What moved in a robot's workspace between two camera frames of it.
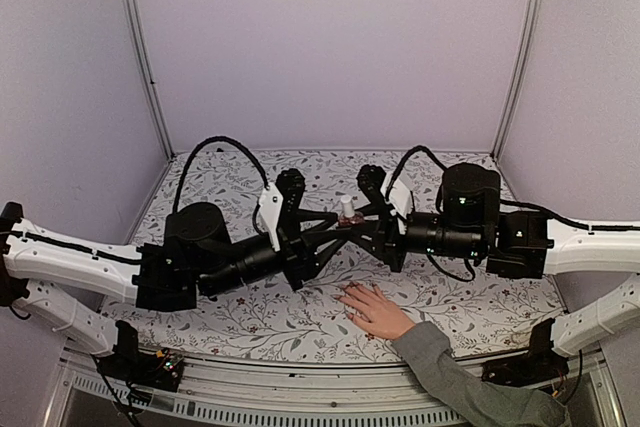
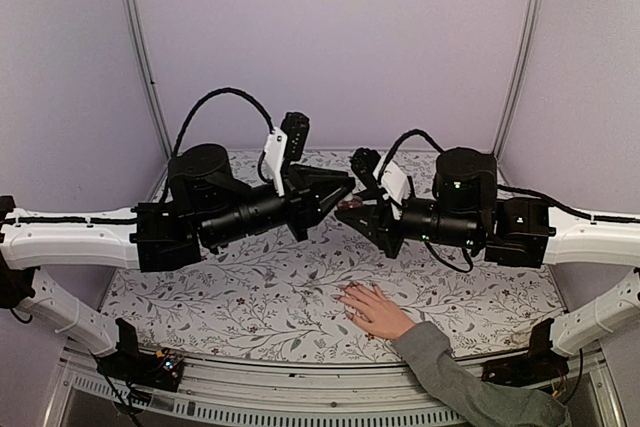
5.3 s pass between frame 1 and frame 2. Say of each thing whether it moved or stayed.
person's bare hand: stayed
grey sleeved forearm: stayed
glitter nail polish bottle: moved
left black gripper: moved
